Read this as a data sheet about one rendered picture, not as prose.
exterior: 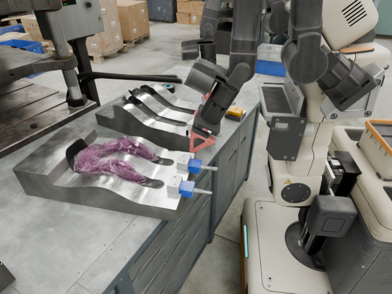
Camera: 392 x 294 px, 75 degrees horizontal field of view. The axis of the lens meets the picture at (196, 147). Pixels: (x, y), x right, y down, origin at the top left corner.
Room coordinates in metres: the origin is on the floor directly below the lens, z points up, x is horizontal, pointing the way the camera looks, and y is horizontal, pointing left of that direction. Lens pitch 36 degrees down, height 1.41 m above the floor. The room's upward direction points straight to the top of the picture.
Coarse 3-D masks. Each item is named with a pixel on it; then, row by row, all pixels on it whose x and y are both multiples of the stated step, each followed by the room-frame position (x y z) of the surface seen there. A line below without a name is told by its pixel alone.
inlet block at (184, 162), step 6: (180, 156) 0.67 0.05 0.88; (186, 156) 0.67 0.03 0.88; (180, 162) 0.63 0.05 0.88; (186, 162) 0.63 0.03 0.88; (192, 162) 0.65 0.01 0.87; (198, 162) 0.65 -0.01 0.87; (180, 168) 0.63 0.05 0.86; (186, 168) 0.63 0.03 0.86; (192, 168) 0.63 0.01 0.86; (198, 168) 0.62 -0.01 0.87; (204, 168) 0.64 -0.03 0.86; (210, 168) 0.63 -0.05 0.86; (216, 168) 0.63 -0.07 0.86
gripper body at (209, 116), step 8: (200, 104) 0.63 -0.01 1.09; (208, 104) 0.56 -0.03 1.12; (200, 112) 0.58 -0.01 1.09; (208, 112) 0.56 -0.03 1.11; (216, 112) 0.55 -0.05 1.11; (224, 112) 0.56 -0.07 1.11; (200, 120) 0.55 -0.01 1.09; (208, 120) 0.55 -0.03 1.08; (216, 120) 0.55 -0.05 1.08; (200, 128) 0.53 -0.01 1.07; (208, 128) 0.53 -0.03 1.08; (216, 128) 0.54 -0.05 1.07
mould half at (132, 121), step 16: (128, 96) 1.18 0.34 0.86; (144, 96) 1.02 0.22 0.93; (96, 112) 1.01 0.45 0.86; (112, 112) 1.01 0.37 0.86; (128, 112) 0.90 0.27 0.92; (160, 112) 0.96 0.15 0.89; (176, 112) 0.97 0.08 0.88; (112, 128) 0.96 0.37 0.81; (128, 128) 0.91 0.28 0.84; (144, 128) 0.87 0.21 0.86; (160, 128) 0.84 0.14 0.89; (176, 128) 0.83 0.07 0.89; (160, 144) 0.83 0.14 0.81; (176, 144) 0.79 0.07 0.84
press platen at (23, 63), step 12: (0, 48) 1.37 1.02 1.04; (12, 48) 1.37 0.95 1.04; (24, 48) 1.48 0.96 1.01; (0, 60) 1.18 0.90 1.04; (12, 60) 1.18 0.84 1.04; (24, 60) 1.18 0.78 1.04; (36, 60) 1.18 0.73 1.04; (48, 60) 1.19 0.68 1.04; (60, 60) 1.19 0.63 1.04; (72, 60) 1.22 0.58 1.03; (0, 72) 1.02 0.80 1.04; (12, 72) 1.06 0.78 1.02; (24, 72) 1.10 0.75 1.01; (36, 72) 1.14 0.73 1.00; (0, 84) 1.00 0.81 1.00
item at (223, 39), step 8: (224, 0) 4.90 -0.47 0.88; (232, 0) 4.84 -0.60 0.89; (224, 8) 5.99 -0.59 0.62; (232, 8) 5.99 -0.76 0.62; (224, 16) 5.02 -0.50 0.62; (232, 16) 5.02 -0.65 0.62; (224, 24) 5.36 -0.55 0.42; (216, 32) 4.92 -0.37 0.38; (224, 32) 4.86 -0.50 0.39; (216, 40) 4.91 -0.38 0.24; (224, 40) 4.85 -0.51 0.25; (200, 48) 5.07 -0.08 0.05; (216, 48) 4.91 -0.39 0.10; (224, 48) 4.85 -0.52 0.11
